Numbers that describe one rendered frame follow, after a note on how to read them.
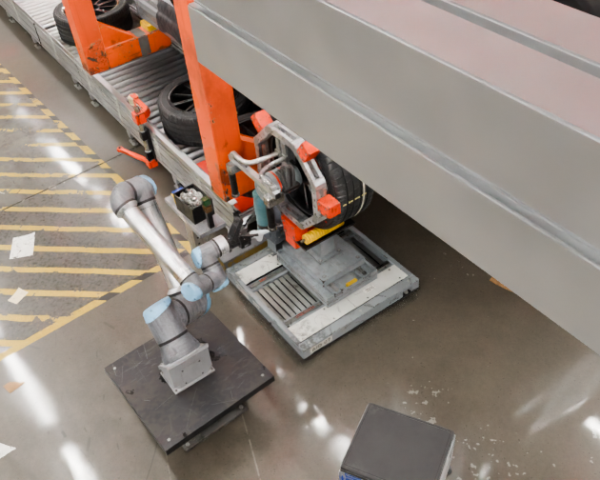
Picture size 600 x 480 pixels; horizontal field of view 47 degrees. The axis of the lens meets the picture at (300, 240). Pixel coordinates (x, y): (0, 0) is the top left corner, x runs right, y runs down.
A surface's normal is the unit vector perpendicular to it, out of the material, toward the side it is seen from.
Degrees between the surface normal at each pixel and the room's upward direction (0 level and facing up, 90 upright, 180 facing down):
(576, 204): 90
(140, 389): 0
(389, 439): 0
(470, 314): 0
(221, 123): 90
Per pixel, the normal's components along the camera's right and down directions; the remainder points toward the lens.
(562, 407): -0.07, -0.73
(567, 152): -0.81, 0.44
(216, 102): 0.58, 0.52
